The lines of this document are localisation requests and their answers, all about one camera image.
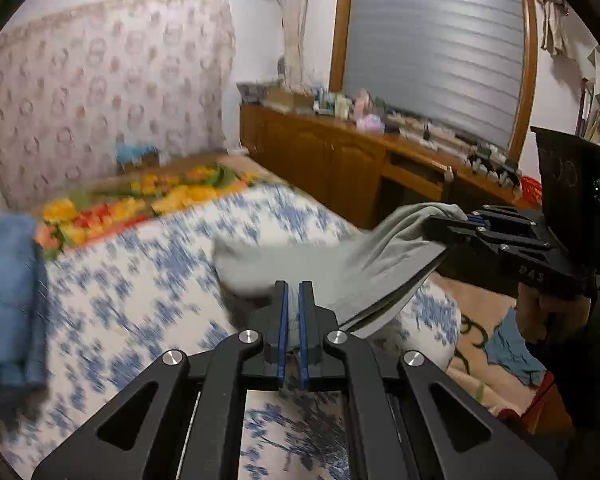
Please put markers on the pink tissue box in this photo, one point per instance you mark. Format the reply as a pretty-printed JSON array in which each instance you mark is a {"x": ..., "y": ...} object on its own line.
[{"x": 370, "y": 123}]

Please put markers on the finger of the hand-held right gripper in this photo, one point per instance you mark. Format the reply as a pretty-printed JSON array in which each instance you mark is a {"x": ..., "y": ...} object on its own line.
[
  {"x": 475, "y": 240},
  {"x": 505, "y": 217}
]

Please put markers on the open cardboard box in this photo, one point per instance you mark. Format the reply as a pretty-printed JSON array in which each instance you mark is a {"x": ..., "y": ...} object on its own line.
[{"x": 280, "y": 97}]

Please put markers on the person's right hand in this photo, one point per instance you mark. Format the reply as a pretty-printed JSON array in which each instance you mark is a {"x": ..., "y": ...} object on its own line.
[{"x": 530, "y": 316}]

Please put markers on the blue cloth on floor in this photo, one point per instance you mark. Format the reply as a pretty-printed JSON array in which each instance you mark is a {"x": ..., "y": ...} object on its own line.
[{"x": 510, "y": 350}]

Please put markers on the stack of papers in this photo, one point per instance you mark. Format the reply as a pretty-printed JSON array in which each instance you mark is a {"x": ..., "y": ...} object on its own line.
[{"x": 250, "y": 92}]

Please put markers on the beige window curtain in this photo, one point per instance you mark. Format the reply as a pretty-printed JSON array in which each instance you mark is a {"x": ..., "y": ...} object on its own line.
[{"x": 297, "y": 25}]

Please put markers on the grey pants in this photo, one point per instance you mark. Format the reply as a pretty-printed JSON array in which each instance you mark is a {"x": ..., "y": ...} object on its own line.
[{"x": 380, "y": 260}]

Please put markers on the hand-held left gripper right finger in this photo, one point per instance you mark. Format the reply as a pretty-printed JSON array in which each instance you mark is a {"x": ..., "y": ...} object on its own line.
[{"x": 305, "y": 330}]

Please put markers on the pink bottle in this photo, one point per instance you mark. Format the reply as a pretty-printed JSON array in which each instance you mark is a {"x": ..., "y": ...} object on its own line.
[{"x": 365, "y": 102}]

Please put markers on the circle-patterned sheer curtain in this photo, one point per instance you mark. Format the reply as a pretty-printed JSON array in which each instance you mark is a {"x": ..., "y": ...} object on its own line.
[{"x": 105, "y": 75}]

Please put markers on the blue floral bed sheet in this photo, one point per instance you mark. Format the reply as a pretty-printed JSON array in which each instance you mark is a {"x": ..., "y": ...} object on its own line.
[{"x": 155, "y": 285}]

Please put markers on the colourful flower blanket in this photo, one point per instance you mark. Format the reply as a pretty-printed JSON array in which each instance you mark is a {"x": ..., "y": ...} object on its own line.
[{"x": 180, "y": 195}]

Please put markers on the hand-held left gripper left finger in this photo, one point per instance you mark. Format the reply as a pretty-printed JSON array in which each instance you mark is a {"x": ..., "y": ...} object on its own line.
[{"x": 280, "y": 330}]

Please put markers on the grey window blind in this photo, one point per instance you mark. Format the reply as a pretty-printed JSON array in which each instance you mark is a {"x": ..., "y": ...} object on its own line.
[{"x": 430, "y": 45}]

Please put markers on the wooden window frame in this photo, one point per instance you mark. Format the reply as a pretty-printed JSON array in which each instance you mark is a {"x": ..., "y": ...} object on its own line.
[{"x": 341, "y": 25}]

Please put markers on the patterned floor rug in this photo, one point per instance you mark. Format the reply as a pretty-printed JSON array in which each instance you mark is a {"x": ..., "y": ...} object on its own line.
[{"x": 467, "y": 355}]

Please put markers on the red basket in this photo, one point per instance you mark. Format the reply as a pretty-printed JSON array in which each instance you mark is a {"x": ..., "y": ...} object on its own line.
[{"x": 531, "y": 191}]

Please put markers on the blue denim jeans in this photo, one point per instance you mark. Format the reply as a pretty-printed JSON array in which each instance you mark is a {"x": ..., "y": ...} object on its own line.
[{"x": 10, "y": 300}]

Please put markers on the hanging beige cloth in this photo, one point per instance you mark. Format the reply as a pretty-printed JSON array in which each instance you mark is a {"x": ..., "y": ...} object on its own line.
[{"x": 555, "y": 15}]

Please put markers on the wooden side cabinet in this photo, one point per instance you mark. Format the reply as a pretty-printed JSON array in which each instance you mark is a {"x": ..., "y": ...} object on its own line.
[{"x": 320, "y": 155}]

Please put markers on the cardboard box with blue cloth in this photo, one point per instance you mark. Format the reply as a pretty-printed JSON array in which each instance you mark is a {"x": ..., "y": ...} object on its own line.
[{"x": 136, "y": 156}]

